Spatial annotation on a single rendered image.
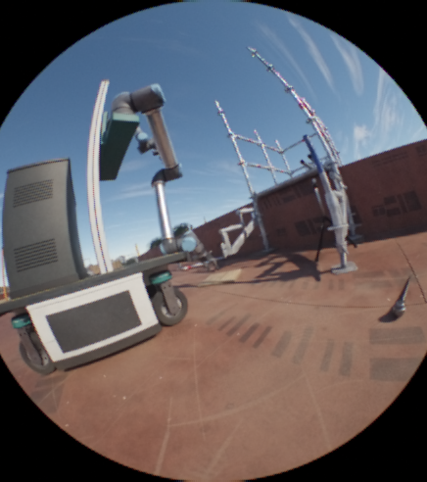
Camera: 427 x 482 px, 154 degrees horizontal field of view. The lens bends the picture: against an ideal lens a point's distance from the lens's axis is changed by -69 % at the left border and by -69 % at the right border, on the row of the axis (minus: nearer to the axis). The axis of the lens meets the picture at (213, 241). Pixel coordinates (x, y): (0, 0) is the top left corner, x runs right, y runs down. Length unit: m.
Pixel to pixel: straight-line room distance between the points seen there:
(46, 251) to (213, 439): 0.71
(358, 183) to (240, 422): 1.76
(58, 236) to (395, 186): 2.21
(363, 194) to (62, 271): 2.08
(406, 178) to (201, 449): 1.95
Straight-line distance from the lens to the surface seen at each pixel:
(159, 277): 0.69
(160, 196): 1.16
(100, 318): 0.59
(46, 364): 0.83
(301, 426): 0.36
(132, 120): 0.95
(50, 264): 0.68
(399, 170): 1.81
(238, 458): 0.35
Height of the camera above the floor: 0.34
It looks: 1 degrees down
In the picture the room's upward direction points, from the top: 15 degrees counter-clockwise
